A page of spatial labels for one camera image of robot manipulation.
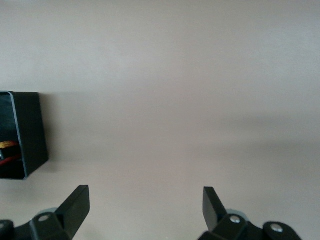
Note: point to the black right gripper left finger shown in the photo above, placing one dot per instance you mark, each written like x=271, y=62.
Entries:
x=72, y=212

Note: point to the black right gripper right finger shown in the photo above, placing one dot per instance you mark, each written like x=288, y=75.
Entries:
x=212, y=212

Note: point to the yellow banana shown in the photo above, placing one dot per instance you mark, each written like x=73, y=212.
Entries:
x=8, y=144

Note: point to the black plastic box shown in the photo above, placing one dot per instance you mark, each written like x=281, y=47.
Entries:
x=31, y=130

